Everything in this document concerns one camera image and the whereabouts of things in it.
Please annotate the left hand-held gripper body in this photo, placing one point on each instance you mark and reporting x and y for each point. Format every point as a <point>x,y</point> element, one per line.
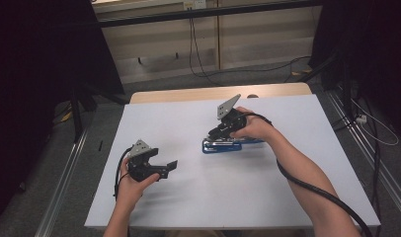
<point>139,164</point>

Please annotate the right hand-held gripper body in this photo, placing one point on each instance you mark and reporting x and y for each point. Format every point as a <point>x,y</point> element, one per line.
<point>231,120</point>

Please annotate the blue stapler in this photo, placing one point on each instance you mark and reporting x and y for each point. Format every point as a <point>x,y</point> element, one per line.
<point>221,147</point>

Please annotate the person's right hand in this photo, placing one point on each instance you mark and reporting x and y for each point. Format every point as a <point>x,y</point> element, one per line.
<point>256,128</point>

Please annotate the person's left hand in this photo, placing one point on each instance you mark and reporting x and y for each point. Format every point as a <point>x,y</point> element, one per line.
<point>129,191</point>

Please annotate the wooden table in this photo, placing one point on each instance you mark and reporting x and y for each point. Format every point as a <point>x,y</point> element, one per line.
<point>205,93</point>

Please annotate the white table sheet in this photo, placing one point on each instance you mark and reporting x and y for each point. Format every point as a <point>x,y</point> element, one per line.
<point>205,191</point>

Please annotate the black metal stand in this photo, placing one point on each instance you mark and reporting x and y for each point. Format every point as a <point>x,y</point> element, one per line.
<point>78,108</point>
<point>340,75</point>

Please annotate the black metal bar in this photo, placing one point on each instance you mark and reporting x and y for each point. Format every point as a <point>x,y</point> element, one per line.
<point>188,15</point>

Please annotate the white power strip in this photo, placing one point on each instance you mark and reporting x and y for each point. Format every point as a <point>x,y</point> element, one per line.
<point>361,118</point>

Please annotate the black curtain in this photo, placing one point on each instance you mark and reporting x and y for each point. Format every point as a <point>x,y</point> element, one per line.
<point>30,65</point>
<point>369,49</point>

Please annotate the aluminium floor rail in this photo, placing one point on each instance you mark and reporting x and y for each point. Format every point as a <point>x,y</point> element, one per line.
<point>62,184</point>
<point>379,171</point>

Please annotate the white wall socket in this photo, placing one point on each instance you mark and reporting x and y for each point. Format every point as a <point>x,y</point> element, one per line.
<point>195,4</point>

